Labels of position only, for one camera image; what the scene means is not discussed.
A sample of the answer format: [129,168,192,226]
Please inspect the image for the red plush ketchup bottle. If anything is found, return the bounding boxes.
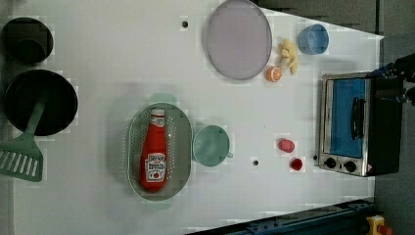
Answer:
[139,108,167,192]

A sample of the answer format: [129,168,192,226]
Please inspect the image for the green oval strainer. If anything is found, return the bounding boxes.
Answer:
[126,93,193,210]

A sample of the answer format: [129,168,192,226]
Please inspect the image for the teal green cup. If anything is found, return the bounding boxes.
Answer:
[193,125,234,166]

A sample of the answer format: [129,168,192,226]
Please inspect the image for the orange slice toy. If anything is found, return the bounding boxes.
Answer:
[266,67,282,82]

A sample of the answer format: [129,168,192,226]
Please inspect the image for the lavender round plate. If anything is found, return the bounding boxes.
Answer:
[207,0,272,80]

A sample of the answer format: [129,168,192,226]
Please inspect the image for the pink toy sausage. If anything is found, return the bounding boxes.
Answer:
[278,139,296,153]

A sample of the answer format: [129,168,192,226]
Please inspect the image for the small red toy piece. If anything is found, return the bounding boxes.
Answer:
[291,159,302,170]

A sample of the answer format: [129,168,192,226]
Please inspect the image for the yellow toy banana peel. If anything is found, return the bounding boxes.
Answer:
[278,38,298,74]

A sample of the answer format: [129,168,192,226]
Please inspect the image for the blue cup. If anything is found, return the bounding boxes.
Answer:
[298,23,330,55]

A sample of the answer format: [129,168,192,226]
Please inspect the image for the black frying pan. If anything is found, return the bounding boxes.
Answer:
[4,70,78,136]

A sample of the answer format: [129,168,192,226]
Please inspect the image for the silver black toaster oven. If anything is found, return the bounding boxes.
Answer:
[317,72,403,177]

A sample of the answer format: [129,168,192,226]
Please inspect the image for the green slotted spatula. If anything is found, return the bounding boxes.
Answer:
[0,98,46,182]

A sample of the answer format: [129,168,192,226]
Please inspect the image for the black pot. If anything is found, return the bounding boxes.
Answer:
[1,17,54,65]

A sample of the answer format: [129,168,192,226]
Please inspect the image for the yellow red emergency button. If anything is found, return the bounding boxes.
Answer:
[366,215,393,235]

